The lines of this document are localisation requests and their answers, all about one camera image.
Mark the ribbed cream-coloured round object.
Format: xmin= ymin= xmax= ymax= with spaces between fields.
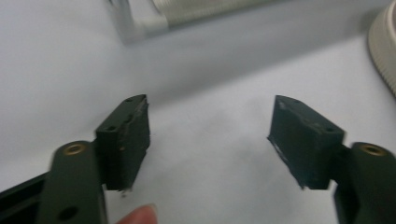
xmin=367 ymin=0 xmax=396 ymax=98

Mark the silver metal bracket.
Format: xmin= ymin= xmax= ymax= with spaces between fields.
xmin=106 ymin=0 xmax=171 ymax=45

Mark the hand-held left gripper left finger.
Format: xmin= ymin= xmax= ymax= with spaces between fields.
xmin=35 ymin=93 xmax=151 ymax=224

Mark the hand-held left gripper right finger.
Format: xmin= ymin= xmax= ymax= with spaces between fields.
xmin=266 ymin=94 xmax=396 ymax=224

